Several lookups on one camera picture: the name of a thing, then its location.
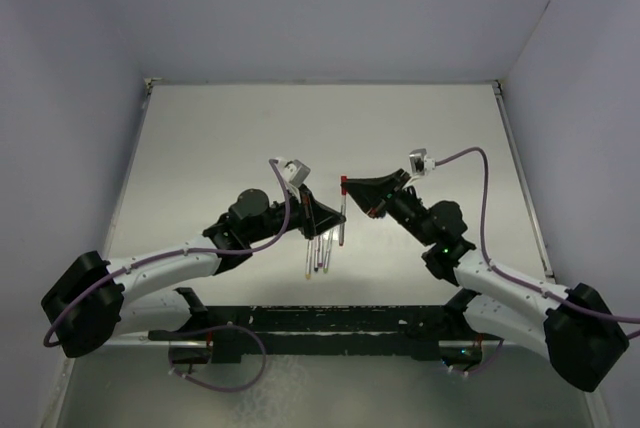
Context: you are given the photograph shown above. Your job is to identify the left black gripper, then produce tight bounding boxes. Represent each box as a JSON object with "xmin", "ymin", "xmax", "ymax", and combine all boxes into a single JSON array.
[{"xmin": 246, "ymin": 184, "xmax": 344, "ymax": 245}]

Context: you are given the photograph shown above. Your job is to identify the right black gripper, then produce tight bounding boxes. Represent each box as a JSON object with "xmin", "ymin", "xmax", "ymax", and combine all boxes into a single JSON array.
[{"xmin": 341, "ymin": 169, "xmax": 435, "ymax": 247}]

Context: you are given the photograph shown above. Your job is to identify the yellow white pen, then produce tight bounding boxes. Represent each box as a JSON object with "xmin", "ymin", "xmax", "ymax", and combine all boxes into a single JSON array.
[{"xmin": 305, "ymin": 239, "xmax": 314, "ymax": 280}]

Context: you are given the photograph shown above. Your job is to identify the red white pen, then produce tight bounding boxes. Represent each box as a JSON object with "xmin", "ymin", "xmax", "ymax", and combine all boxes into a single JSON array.
[{"xmin": 338, "ymin": 188, "xmax": 347, "ymax": 247}]

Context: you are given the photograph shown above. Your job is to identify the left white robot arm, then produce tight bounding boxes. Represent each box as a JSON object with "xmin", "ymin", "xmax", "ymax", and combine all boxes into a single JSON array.
[{"xmin": 41, "ymin": 186, "xmax": 346, "ymax": 358}]

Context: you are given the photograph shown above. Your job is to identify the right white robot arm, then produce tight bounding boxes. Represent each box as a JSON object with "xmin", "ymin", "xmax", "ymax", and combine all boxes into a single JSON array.
[{"xmin": 341, "ymin": 169, "xmax": 630, "ymax": 392}]

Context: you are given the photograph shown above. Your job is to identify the purple tipped white pen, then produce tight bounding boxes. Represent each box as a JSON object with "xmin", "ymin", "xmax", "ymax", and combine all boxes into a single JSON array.
[{"xmin": 315, "ymin": 235, "xmax": 325, "ymax": 271}]

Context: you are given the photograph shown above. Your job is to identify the black tipped white pen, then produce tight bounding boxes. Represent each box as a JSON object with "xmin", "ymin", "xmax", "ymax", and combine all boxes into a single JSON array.
[{"xmin": 313, "ymin": 236, "xmax": 323, "ymax": 272}]

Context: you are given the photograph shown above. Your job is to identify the green tipped white pen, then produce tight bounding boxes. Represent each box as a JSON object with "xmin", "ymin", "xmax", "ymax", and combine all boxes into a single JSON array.
[{"xmin": 323, "ymin": 229, "xmax": 335, "ymax": 274}]

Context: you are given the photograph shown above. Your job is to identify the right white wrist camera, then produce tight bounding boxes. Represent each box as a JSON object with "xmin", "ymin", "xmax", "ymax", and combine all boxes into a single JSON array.
[{"xmin": 409, "ymin": 148, "xmax": 437, "ymax": 177}]

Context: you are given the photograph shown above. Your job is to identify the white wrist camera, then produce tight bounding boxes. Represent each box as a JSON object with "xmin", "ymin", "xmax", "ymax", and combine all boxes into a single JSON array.
[
  {"xmin": 277, "ymin": 158, "xmax": 311, "ymax": 189},
  {"xmin": 409, "ymin": 148, "xmax": 437, "ymax": 177}
]

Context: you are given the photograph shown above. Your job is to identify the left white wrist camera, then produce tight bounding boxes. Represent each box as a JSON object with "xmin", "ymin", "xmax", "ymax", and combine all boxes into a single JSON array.
[{"xmin": 277, "ymin": 158, "xmax": 311, "ymax": 189}]

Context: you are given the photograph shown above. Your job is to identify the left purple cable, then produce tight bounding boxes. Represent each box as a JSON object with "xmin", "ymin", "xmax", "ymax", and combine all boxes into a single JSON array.
[{"xmin": 43, "ymin": 157, "xmax": 296, "ymax": 392}]

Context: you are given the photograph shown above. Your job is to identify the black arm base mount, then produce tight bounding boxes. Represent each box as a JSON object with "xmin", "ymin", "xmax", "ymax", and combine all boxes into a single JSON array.
[{"xmin": 149, "ymin": 306, "xmax": 483, "ymax": 367}]

